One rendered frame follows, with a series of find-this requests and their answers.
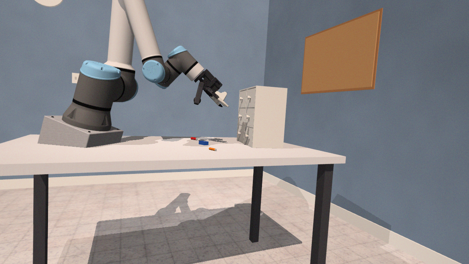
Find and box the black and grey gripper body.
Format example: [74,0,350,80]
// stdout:
[194,69,222,97]

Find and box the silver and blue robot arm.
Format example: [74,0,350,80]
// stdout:
[62,0,204,131]

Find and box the beige chest of drawers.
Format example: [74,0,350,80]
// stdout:
[237,86,287,149]

